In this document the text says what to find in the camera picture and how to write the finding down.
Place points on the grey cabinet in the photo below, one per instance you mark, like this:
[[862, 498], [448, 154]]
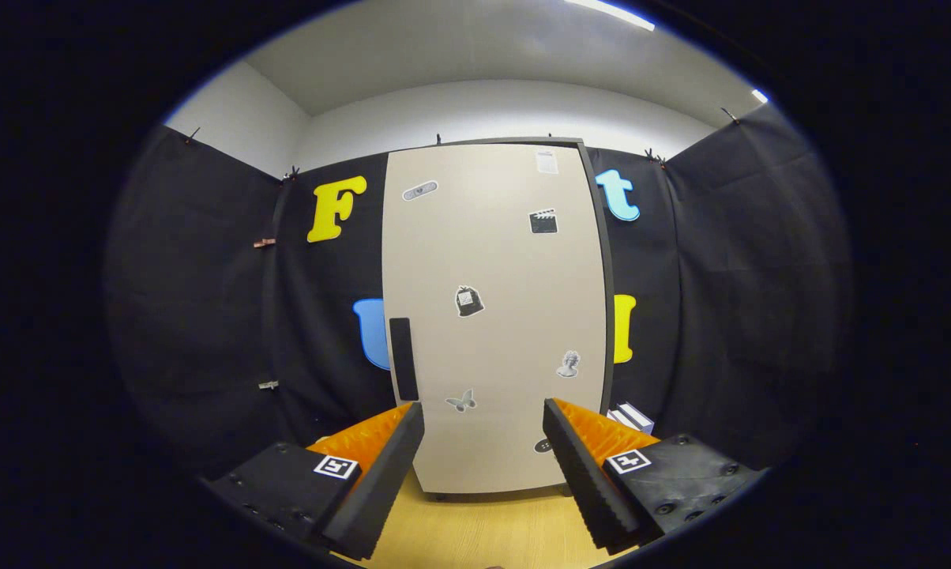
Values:
[[607, 316]]

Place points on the white spine book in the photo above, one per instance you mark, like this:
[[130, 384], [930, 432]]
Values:
[[614, 416], [637, 416]]

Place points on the long ceiling light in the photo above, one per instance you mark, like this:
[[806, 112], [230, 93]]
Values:
[[610, 12]]

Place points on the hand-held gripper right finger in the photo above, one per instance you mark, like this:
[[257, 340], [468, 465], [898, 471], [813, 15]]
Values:
[[586, 482]]

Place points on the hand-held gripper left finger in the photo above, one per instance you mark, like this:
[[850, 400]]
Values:
[[382, 490]]

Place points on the black backdrop cloth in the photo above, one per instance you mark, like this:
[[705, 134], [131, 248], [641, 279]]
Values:
[[744, 276]]

